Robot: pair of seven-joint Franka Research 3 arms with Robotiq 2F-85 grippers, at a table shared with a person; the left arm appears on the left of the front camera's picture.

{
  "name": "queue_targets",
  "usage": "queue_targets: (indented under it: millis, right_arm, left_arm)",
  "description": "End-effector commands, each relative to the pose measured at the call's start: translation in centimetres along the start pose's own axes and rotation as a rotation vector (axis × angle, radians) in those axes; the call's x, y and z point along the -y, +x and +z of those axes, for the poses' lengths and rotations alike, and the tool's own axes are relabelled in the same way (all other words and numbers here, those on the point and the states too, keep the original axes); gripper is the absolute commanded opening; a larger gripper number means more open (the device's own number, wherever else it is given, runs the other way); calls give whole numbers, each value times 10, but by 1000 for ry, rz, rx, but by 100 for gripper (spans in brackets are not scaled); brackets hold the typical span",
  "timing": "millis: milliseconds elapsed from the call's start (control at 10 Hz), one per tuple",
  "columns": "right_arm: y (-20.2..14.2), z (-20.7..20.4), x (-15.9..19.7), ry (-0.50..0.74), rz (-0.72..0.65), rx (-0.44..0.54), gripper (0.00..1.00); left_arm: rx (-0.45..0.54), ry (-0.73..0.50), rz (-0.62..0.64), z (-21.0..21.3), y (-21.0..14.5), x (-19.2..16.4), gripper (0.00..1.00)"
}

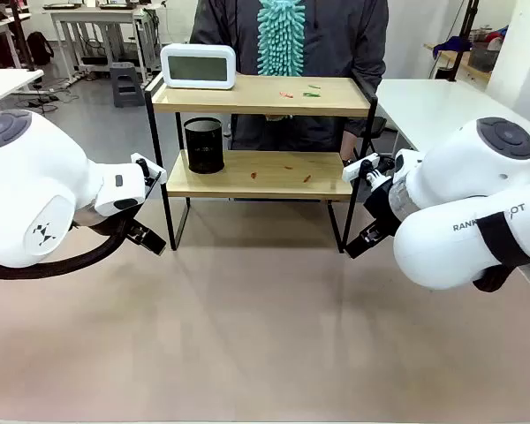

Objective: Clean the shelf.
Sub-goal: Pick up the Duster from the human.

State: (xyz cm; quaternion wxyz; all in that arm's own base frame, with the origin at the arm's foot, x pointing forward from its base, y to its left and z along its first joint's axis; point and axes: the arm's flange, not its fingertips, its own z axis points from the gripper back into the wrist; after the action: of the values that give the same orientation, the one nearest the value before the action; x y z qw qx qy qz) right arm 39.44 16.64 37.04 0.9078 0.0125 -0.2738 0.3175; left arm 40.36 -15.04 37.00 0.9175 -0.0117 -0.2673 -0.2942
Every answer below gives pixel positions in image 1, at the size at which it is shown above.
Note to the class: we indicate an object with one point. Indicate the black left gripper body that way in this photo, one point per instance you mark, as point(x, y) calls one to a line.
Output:
point(128, 225)

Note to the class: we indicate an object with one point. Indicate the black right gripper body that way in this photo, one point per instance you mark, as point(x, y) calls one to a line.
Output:
point(382, 207)

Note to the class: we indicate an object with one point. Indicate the black mesh pen holder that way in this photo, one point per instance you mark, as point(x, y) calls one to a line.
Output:
point(203, 150)

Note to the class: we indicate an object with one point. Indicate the teal chenille duster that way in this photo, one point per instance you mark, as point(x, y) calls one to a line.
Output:
point(282, 40)

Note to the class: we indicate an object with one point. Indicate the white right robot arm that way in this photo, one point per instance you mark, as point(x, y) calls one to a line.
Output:
point(468, 176)

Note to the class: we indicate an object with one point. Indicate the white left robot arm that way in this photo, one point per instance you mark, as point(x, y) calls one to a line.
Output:
point(35, 176)

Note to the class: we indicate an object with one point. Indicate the person's left forearm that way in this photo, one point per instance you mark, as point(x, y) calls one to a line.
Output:
point(348, 146)

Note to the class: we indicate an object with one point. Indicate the person's right hand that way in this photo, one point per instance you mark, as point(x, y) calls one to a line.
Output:
point(277, 117)

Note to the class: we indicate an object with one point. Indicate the large white table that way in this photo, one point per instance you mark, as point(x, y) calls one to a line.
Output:
point(424, 106)

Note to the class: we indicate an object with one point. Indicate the grey plastic step stool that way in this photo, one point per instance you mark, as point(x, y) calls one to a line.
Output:
point(126, 95)

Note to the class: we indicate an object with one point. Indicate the long green paper scrap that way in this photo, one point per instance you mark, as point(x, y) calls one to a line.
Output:
point(311, 95)

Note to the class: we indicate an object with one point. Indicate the wooden desk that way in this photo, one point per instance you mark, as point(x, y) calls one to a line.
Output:
point(459, 64)

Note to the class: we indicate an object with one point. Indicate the person in dark jacket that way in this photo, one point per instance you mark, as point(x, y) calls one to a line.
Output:
point(344, 40)

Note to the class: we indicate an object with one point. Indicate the white digital clock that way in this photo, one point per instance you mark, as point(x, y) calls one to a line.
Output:
point(199, 66)

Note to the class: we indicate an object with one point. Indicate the blue cloth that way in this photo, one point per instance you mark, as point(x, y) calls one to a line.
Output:
point(452, 45)

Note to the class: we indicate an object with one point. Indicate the black stand pole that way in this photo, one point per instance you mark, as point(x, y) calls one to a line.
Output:
point(22, 35)
point(464, 35)

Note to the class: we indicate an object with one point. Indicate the black backpack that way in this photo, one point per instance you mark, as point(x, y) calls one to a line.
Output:
point(40, 46)

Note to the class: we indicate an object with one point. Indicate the white desk with metal legs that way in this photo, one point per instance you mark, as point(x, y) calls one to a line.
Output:
point(93, 15)

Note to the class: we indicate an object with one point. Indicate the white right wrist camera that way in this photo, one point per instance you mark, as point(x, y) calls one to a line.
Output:
point(355, 170)

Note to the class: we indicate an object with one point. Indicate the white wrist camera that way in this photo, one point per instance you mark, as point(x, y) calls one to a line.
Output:
point(142, 159)
point(355, 170)

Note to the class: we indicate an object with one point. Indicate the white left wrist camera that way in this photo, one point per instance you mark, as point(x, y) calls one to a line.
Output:
point(142, 159)

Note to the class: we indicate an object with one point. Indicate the two-tier wooden shelf black frame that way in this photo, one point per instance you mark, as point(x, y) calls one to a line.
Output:
point(256, 100)

